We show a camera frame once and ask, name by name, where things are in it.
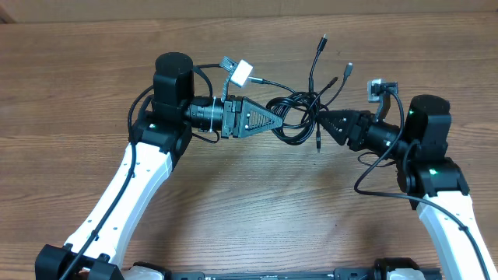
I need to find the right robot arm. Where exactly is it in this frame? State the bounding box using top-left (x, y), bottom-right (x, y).
top-left (317, 95), bottom-right (497, 279)

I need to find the black cable bundle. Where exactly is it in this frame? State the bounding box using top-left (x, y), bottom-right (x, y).
top-left (247, 33), bottom-right (354, 154)

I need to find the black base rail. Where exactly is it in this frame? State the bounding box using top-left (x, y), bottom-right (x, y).
top-left (124, 256), bottom-right (444, 280)

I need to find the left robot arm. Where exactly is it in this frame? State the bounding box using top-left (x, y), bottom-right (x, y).
top-left (35, 52), bottom-right (283, 280)

